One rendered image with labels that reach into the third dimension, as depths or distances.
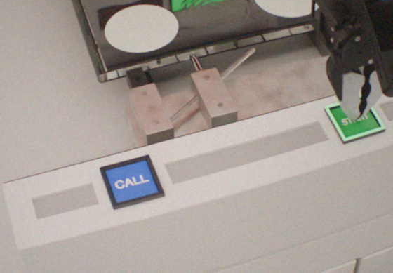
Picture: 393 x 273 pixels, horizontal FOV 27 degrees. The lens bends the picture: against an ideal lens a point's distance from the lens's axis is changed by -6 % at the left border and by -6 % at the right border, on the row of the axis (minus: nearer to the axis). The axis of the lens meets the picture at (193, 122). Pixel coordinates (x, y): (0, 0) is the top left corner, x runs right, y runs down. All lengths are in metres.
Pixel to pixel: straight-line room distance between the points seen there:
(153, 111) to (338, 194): 0.25
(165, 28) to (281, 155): 0.31
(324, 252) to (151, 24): 0.39
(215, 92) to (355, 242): 0.26
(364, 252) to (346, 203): 0.14
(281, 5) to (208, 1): 0.10
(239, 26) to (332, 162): 0.31
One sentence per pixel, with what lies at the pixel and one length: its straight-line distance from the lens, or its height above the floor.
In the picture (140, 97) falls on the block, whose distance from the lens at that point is 1.05.
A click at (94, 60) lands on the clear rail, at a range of 1.12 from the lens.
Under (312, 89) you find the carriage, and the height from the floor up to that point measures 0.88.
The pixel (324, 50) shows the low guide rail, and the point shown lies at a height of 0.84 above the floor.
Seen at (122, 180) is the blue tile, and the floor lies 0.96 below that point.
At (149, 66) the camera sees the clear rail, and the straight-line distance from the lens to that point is 1.10.
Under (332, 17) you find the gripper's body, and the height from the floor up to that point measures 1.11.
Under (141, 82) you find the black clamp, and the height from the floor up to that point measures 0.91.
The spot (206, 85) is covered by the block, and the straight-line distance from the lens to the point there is 1.06.
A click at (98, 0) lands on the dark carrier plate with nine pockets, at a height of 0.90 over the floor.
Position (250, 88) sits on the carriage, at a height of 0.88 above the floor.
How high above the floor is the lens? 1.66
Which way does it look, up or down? 47 degrees down
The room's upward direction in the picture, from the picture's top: 3 degrees counter-clockwise
